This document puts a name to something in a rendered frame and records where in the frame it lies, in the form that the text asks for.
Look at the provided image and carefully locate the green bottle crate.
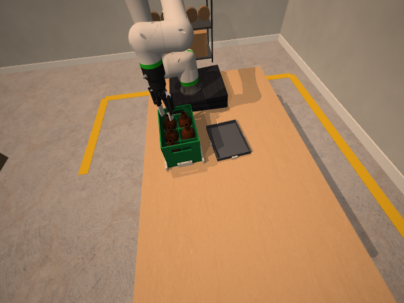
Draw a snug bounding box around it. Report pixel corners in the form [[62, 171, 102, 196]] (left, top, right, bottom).
[[158, 107, 202, 167]]

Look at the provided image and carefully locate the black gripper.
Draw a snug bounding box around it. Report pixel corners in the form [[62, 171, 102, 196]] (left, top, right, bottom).
[[148, 77, 174, 121]]

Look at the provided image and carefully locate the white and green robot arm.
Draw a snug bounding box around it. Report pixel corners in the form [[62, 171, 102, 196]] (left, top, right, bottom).
[[125, 0, 202, 95]]

